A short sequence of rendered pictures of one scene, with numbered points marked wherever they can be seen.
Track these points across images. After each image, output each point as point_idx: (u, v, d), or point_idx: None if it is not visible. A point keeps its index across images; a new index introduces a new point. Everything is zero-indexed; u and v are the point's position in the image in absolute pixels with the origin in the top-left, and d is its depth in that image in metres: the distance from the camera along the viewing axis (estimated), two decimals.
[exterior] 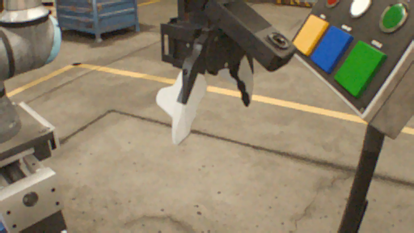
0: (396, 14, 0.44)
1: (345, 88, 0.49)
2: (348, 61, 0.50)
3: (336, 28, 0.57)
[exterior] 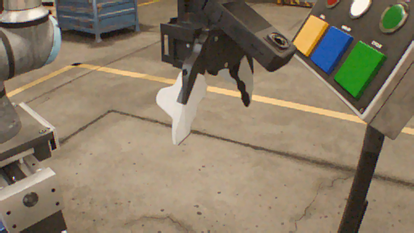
0: (396, 15, 0.44)
1: (344, 89, 0.49)
2: (348, 61, 0.50)
3: (336, 29, 0.57)
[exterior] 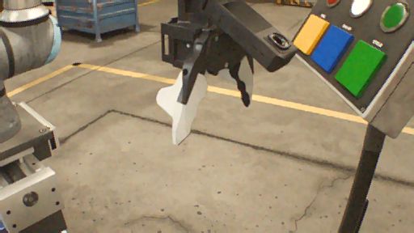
0: (397, 14, 0.44)
1: (345, 88, 0.49)
2: (348, 61, 0.50)
3: (336, 28, 0.57)
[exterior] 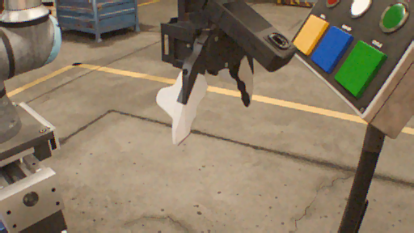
0: (396, 14, 0.44)
1: (345, 88, 0.49)
2: (348, 61, 0.50)
3: (336, 28, 0.57)
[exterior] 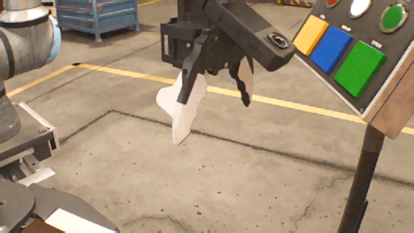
0: (396, 14, 0.44)
1: (344, 88, 0.49)
2: (348, 61, 0.50)
3: (336, 28, 0.57)
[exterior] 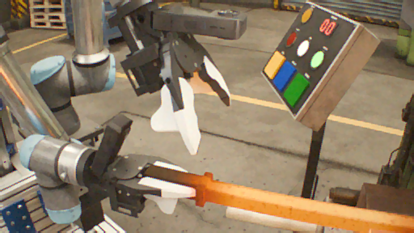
0: (318, 58, 0.82)
1: (288, 102, 0.87)
2: (291, 85, 0.89)
3: (288, 63, 0.95)
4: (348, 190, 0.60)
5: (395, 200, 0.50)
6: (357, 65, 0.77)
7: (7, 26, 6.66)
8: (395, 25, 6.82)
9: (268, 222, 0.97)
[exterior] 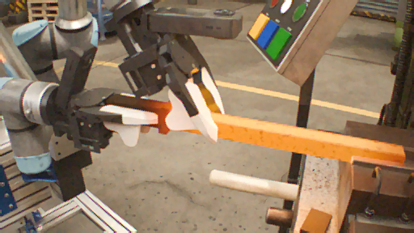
0: (300, 10, 0.79)
1: (270, 56, 0.84)
2: (273, 40, 0.85)
3: (272, 21, 0.92)
4: (331, 132, 0.57)
5: (382, 134, 0.47)
6: (340, 15, 0.74)
7: (5, 21, 6.63)
8: (394, 19, 6.78)
9: (253, 188, 0.93)
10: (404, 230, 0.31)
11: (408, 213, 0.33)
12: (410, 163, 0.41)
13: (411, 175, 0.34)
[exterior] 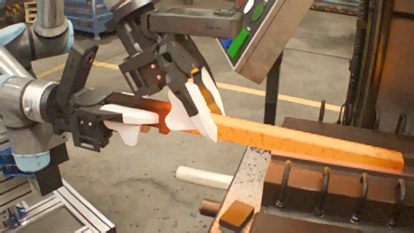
0: (259, 10, 0.82)
1: (230, 56, 0.87)
2: (234, 40, 0.89)
3: None
4: None
5: (314, 130, 0.50)
6: (297, 14, 0.77)
7: (2, 22, 6.66)
8: None
9: (217, 184, 0.97)
10: (310, 224, 0.34)
11: (320, 208, 0.37)
12: None
13: (324, 170, 0.38)
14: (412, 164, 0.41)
